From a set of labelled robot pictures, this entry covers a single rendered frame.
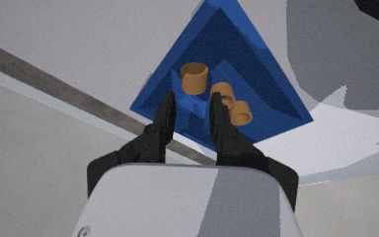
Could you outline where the bronze bushing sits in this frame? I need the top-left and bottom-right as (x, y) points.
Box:
(229, 101), (253, 125)
(181, 62), (208, 95)
(210, 82), (236, 110)

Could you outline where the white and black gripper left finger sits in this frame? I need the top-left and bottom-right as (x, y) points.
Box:
(87, 91), (177, 199)

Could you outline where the blue crate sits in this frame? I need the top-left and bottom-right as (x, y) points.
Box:
(129, 0), (314, 153)

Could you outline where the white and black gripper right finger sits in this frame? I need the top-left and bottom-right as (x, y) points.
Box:
(209, 92), (299, 212)

